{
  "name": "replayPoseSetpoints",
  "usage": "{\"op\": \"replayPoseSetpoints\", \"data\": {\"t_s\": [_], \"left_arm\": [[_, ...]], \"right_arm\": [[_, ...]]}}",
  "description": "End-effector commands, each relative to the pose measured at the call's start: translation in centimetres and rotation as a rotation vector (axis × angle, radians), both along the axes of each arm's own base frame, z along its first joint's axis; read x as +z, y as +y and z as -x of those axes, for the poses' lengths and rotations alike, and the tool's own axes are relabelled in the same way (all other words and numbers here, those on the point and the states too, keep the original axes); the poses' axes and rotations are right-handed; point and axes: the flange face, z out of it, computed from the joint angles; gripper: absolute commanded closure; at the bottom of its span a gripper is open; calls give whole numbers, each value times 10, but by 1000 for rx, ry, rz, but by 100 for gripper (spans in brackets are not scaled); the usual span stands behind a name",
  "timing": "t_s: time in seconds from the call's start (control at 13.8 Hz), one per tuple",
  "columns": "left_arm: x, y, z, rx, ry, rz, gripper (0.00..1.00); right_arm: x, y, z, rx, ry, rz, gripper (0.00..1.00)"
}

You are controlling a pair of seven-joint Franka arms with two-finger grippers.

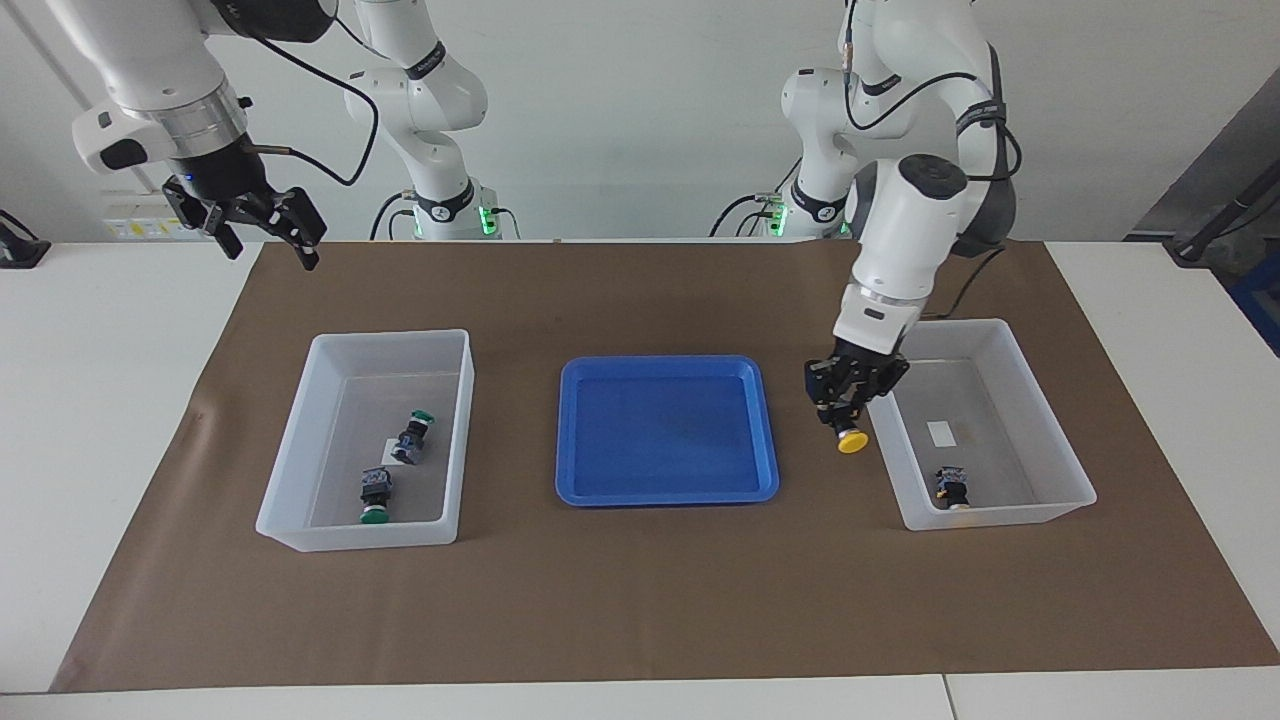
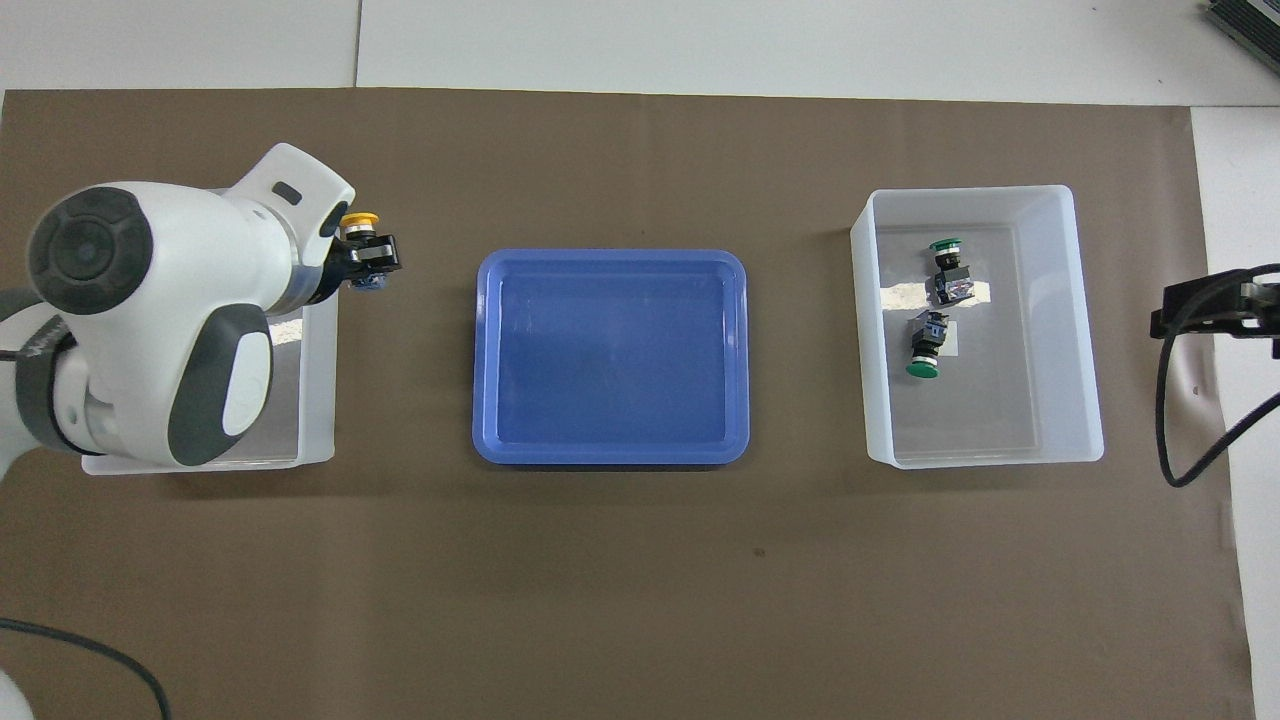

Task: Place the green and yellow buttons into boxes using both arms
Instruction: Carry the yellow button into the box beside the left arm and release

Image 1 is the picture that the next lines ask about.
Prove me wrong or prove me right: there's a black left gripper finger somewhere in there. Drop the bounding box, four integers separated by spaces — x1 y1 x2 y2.
806 360 839 426
850 362 909 416

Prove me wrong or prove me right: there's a green mushroom push button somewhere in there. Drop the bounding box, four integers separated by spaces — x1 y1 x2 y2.
358 466 394 526
392 408 437 467

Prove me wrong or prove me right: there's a translucent white box, holed label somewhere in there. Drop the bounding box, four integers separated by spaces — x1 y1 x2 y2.
866 318 1098 532

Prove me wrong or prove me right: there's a blue plastic tray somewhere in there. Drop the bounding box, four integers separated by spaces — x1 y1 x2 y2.
555 354 780 508

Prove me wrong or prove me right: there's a translucent white box, plain label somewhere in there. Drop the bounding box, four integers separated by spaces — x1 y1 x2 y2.
255 329 476 553

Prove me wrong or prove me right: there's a brown paper table mat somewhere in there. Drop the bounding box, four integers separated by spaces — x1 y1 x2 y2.
50 240 1280 693

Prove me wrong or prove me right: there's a black pole stand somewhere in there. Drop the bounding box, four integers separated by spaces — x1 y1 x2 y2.
1170 163 1280 266

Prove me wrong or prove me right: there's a blue crate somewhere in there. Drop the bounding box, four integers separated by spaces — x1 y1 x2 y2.
1227 253 1280 357

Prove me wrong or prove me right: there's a dark grey slanted panel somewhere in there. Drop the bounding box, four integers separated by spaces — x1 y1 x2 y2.
1130 95 1280 241

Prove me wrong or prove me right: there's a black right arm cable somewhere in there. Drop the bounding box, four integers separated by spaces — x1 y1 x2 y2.
215 0 382 189

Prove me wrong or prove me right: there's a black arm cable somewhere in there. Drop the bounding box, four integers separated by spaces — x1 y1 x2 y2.
215 0 382 189
845 0 1023 321

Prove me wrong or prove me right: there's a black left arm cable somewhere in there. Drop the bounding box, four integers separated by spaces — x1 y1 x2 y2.
845 0 1023 321

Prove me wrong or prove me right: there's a black device with cable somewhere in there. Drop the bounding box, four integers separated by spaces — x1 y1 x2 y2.
0 210 51 269

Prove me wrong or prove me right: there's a thin grey wall conduit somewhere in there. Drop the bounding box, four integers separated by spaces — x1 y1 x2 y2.
8 0 158 197

